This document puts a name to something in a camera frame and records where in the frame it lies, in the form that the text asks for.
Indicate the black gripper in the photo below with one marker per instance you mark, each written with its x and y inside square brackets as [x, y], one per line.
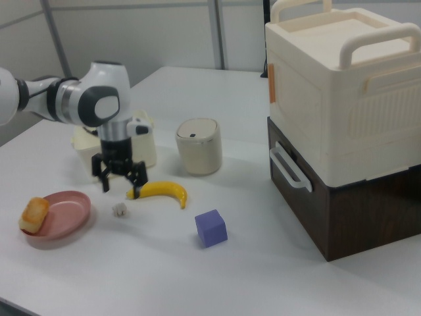
[115, 154]

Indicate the toasted bread piece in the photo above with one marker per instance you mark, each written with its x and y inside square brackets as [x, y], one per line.
[34, 214]

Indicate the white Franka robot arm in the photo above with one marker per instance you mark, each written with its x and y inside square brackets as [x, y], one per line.
[95, 85]

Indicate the pink plate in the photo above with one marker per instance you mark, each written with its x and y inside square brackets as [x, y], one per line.
[65, 214]

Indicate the small white garlic bulb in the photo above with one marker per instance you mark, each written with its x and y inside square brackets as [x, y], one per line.
[119, 210]

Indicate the white plastic bin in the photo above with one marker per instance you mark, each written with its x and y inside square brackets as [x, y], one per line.
[144, 148]

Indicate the yellow banana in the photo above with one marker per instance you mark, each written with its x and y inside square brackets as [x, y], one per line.
[164, 190]

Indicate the beige mini trash can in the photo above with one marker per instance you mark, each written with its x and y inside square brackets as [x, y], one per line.
[199, 151]

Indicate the purple cube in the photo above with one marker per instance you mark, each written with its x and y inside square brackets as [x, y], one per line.
[212, 230]

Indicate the orange tape strip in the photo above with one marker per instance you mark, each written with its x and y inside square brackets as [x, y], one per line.
[272, 84]

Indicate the dark brown drawer box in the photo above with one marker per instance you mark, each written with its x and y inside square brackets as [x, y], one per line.
[361, 217]

